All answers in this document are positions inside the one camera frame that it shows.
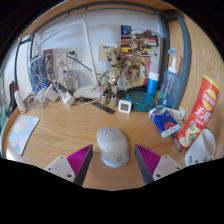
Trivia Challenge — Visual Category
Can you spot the teal round container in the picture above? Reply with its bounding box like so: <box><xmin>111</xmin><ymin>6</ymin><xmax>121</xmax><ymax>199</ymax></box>
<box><xmin>125</xmin><ymin>90</ymin><xmax>156</xmax><ymax>113</ymax></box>

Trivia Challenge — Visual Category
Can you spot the small white square clock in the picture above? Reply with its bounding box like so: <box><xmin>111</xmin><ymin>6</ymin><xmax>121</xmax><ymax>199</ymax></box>
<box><xmin>118</xmin><ymin>99</ymin><xmax>133</xmax><ymax>115</ymax></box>

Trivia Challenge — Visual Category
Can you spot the blue robot model kit box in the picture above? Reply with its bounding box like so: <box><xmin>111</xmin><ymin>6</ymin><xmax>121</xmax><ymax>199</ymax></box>
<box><xmin>28</xmin><ymin>49</ymin><xmax>55</xmax><ymax>96</ymax></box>

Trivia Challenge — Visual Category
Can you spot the blue tube with white cap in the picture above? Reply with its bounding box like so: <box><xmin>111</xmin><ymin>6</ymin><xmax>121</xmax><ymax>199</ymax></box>
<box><xmin>146</xmin><ymin>71</ymin><xmax>160</xmax><ymax>98</ymax></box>

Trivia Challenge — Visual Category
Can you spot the metal cup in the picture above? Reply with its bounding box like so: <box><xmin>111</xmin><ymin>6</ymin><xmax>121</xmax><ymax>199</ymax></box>
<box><xmin>66</xmin><ymin>63</ymin><xmax>81</xmax><ymax>95</ymax></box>

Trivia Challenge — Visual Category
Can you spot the white bottle with red cap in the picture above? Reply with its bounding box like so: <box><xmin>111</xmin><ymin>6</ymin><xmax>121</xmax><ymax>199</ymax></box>
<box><xmin>12</xmin><ymin>82</ymin><xmax>27</xmax><ymax>115</ymax></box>

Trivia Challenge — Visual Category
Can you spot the red chips can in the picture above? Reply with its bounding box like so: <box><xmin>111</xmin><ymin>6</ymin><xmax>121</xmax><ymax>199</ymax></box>
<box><xmin>176</xmin><ymin>74</ymin><xmax>221</xmax><ymax>149</ymax></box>

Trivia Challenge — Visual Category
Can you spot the black ruler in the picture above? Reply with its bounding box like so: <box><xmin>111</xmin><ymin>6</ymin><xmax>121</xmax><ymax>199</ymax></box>
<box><xmin>91</xmin><ymin>101</ymin><xmax>117</xmax><ymax>115</ymax></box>

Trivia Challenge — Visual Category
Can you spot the white mug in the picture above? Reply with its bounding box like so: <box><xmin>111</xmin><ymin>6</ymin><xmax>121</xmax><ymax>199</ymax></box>
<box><xmin>184</xmin><ymin>127</ymin><xmax>217</xmax><ymax>167</ymax></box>

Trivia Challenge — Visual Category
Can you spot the grey white computer mouse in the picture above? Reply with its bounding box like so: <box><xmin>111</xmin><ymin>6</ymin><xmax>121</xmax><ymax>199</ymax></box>
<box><xmin>96</xmin><ymin>126</ymin><xmax>131</xmax><ymax>168</ymax></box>

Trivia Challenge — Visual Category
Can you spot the pastel cloud print mouse pad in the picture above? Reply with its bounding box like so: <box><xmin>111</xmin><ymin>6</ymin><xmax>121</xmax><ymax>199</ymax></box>
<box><xmin>7</xmin><ymin>114</ymin><xmax>41</xmax><ymax>157</ymax></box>

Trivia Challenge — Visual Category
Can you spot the white charger block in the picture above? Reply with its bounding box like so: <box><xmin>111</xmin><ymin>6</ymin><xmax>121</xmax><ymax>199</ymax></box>
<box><xmin>43</xmin><ymin>83</ymin><xmax>60</xmax><ymax>103</ymax></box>

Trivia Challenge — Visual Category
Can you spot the dark pen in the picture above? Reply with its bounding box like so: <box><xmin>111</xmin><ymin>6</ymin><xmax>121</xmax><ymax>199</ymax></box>
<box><xmin>170</xmin><ymin>132</ymin><xmax>183</xmax><ymax>153</ymax></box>

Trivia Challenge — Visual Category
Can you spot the white cable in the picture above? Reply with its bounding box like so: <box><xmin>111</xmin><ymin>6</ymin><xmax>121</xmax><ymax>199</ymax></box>
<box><xmin>24</xmin><ymin>74</ymin><xmax>68</xmax><ymax>111</ymax></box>

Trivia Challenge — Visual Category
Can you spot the white desk lamp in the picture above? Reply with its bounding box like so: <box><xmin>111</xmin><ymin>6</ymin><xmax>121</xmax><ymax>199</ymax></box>
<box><xmin>33</xmin><ymin>18</ymin><xmax>103</xmax><ymax>100</ymax></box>

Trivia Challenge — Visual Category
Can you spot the blue spray bottle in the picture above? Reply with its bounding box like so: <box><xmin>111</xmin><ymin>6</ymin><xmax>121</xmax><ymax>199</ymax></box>
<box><xmin>157</xmin><ymin>48</ymin><xmax>182</xmax><ymax>109</ymax></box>

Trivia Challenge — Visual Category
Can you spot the colourful printed box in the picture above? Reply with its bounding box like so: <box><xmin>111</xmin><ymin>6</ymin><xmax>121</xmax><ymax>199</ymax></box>
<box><xmin>120</xmin><ymin>24</ymin><xmax>162</xmax><ymax>88</ymax></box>

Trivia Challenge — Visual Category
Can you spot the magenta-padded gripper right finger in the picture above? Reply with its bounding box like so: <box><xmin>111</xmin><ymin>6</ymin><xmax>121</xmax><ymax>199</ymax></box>
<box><xmin>134</xmin><ymin>144</ymin><xmax>184</xmax><ymax>185</ymax></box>

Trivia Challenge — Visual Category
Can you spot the blue tissue pack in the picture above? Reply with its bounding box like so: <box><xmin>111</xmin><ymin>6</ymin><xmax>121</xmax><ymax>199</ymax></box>
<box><xmin>148</xmin><ymin>105</ymin><xmax>183</xmax><ymax>139</ymax></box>

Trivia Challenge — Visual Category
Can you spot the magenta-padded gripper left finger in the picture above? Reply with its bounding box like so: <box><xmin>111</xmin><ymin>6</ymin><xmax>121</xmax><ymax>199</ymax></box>
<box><xmin>43</xmin><ymin>143</ymin><xmax>94</xmax><ymax>187</ymax></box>

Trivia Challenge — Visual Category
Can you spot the white power strip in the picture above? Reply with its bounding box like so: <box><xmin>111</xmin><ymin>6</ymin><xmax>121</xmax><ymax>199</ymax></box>
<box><xmin>53</xmin><ymin>81</ymin><xmax>76</xmax><ymax>107</ymax></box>

